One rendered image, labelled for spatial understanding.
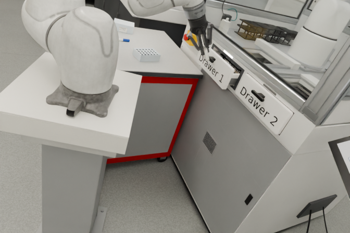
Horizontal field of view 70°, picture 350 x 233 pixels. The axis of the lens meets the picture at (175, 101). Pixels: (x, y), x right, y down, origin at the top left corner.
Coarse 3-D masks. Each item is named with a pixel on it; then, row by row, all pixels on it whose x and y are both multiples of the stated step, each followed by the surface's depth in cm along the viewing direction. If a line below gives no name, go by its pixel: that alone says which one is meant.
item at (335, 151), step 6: (342, 138) 73; (348, 138) 72; (330, 144) 74; (336, 144) 72; (336, 150) 70; (336, 156) 69; (336, 162) 67; (342, 162) 66; (342, 168) 64; (342, 174) 63; (348, 174) 62; (342, 180) 62; (348, 180) 61; (348, 186) 59; (348, 192) 58
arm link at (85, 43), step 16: (80, 16) 65; (96, 16) 67; (64, 32) 66; (80, 32) 64; (96, 32) 65; (112, 32) 69; (48, 48) 75; (64, 48) 67; (80, 48) 66; (96, 48) 66; (112, 48) 70; (64, 64) 70; (80, 64) 68; (96, 64) 69; (112, 64) 73; (64, 80) 73; (80, 80) 70; (96, 80) 72; (112, 80) 78
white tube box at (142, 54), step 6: (138, 48) 135; (144, 48) 138; (150, 48) 140; (132, 54) 135; (138, 54) 131; (144, 54) 132; (150, 54) 134; (156, 54) 137; (144, 60) 132; (150, 60) 134; (156, 60) 137
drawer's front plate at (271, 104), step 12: (240, 84) 115; (252, 84) 108; (240, 96) 115; (252, 96) 108; (252, 108) 109; (264, 108) 103; (276, 108) 98; (288, 108) 95; (264, 120) 103; (288, 120) 94; (276, 132) 98
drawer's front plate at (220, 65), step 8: (216, 56) 122; (200, 64) 134; (208, 64) 127; (216, 64) 122; (224, 64) 116; (208, 72) 127; (224, 72) 116; (232, 72) 113; (216, 80) 122; (224, 80) 116; (224, 88) 117
